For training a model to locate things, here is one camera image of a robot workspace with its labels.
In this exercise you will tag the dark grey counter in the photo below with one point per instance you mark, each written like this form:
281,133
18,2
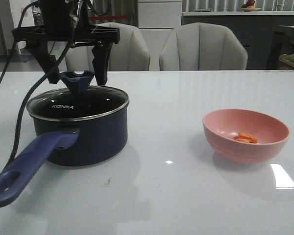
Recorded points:
253,29

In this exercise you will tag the grey chair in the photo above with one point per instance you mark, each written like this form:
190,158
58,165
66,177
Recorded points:
130,54
202,47

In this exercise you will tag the red barrier belt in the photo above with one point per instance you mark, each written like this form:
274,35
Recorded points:
117,17

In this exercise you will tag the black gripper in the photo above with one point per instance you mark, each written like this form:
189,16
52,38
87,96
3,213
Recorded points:
101,37

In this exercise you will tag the white cabinet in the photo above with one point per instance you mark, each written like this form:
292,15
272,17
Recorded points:
156,14

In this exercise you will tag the dark blue saucepan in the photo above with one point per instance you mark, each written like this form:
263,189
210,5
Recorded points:
76,143

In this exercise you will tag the right grey chair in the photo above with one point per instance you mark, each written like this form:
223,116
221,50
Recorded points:
202,47

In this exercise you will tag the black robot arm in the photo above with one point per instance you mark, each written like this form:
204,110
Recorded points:
67,21

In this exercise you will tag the glass lid blue knob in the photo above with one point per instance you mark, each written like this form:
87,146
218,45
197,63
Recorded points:
78,101

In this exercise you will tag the orange ham slices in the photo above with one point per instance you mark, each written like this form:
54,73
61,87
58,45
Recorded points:
246,138

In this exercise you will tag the left grey chair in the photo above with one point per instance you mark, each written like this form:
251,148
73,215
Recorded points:
130,54

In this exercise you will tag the olive cushion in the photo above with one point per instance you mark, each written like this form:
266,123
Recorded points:
287,61

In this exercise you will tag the pink bowl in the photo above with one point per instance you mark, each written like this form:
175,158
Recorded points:
222,126

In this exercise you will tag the fruit plate on counter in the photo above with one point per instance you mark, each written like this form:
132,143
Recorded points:
249,6

